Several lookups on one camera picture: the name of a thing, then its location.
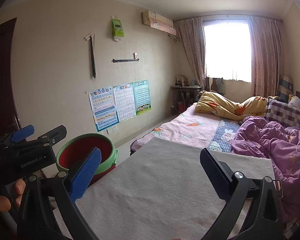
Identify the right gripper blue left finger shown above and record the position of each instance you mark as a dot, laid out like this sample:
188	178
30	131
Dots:
81	175

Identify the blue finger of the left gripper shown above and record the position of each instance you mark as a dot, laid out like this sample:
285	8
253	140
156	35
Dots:
22	134

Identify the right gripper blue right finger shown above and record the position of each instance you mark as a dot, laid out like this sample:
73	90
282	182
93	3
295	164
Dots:
219	177

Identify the person's left hand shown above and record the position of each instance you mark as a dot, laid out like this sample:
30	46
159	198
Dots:
12	196

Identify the dark wooden door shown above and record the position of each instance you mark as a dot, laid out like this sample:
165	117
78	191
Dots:
9	121

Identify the red bin with green rim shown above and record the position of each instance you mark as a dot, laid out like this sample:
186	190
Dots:
76	150

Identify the pink patterned bed sheet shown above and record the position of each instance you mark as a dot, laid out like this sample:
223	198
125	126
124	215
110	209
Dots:
194	129

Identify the purple quilt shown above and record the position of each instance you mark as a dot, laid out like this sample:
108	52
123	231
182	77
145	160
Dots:
260	138

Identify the yellow quilt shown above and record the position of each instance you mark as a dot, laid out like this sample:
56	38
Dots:
222	107

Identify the red bucket under table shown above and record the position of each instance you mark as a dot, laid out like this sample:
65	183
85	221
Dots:
181	107

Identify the plaid pillow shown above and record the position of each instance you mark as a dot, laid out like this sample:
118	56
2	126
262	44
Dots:
283	113

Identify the dark side table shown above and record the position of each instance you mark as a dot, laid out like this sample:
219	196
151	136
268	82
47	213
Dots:
187	94

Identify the blue striped pillow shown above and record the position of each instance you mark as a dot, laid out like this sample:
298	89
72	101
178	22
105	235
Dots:
285	88

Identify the right pink curtain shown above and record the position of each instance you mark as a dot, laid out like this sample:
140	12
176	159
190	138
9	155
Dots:
267	55

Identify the pink curtain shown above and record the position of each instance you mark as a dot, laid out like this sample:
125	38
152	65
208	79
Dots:
192	36
267	55

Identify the left pink curtain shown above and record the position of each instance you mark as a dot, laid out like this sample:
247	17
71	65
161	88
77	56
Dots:
192	36

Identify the covered air conditioner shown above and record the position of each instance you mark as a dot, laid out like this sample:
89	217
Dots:
157	21

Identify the left wall chart poster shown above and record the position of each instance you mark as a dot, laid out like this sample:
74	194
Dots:
103	106

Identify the wall chart poster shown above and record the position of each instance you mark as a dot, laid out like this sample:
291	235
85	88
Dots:
124	101
103	106

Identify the middle wall chart poster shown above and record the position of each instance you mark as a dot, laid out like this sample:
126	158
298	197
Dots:
124	101

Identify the right green wall poster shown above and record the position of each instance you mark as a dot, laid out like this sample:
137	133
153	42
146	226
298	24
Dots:
141	96

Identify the black hanging wall strip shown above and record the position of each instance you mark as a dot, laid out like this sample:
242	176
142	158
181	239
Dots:
90	38

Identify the horizontal wall rail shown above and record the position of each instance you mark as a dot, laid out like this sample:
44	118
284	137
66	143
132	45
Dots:
134	59

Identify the green wall box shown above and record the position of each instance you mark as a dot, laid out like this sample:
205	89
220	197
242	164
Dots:
117	29

